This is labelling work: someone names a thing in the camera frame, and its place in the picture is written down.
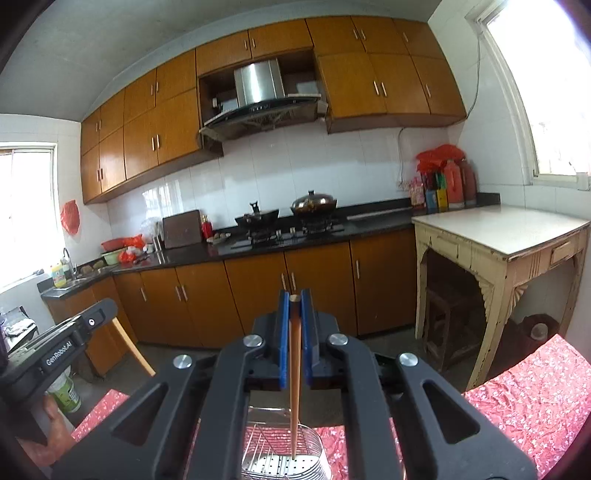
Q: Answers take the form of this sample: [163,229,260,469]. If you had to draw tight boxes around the cream old wooden table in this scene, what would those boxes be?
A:
[412,205,590,389]

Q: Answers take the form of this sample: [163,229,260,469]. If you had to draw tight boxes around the upper wooden cabinets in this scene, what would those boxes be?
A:
[80,16,467,204]

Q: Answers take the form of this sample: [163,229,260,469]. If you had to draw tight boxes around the lower wooden cabinets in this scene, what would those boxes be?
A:
[42,227,417,348]

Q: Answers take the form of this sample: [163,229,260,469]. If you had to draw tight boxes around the yellow detergent bottle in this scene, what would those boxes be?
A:
[51,263,67,288]

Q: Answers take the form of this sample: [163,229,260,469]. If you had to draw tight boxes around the red floral tablecloth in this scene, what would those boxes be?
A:
[68,333,591,480]

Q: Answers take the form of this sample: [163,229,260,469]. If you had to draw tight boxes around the red bag on table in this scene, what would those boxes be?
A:
[416,144,466,174]

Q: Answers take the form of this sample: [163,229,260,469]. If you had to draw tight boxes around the left hand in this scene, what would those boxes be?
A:
[18,394,76,467]

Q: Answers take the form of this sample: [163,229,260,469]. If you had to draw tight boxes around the green basin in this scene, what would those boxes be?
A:
[102,247,126,266]

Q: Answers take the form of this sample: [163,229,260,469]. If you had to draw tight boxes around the metal wire utensil holder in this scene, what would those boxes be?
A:
[242,406,332,480]

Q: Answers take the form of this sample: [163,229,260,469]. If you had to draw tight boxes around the left window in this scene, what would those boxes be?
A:
[1,144,63,291]

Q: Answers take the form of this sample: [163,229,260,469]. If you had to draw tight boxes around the gas stove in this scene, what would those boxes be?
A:
[230,222,345,250]

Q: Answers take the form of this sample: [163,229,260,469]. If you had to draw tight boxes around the red plastic bag on wall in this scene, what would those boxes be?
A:
[60,200,80,236]

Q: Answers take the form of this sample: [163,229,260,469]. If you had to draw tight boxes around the red thermos bottles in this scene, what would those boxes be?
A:
[444,159,477,210]

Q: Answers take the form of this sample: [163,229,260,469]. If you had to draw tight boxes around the wooden cabinets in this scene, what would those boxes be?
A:
[42,227,417,348]
[80,16,467,204]

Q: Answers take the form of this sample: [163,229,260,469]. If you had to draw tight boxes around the dark cutting board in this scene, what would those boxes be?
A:
[162,209,202,249]

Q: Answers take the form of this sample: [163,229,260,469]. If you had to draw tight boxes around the steel range hood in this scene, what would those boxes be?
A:
[198,51,329,143]

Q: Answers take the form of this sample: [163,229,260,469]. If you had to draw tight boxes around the window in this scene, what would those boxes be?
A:
[1,144,63,291]
[466,1,590,191]

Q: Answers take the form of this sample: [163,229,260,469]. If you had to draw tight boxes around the right window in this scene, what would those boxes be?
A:
[466,1,590,191]

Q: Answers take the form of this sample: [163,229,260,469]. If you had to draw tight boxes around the black wok left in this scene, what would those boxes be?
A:
[235,201,280,232]

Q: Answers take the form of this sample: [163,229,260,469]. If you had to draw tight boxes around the red small bottle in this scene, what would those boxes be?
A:
[200,214,213,240]

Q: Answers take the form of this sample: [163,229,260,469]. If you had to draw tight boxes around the lidded wok right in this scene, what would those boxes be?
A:
[290,190,338,222]

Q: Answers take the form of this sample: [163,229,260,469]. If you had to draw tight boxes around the red basin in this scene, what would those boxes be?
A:
[101,238,125,252]

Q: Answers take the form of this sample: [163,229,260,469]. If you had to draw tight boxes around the wooden chopstick six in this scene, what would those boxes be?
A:
[288,294,303,459]

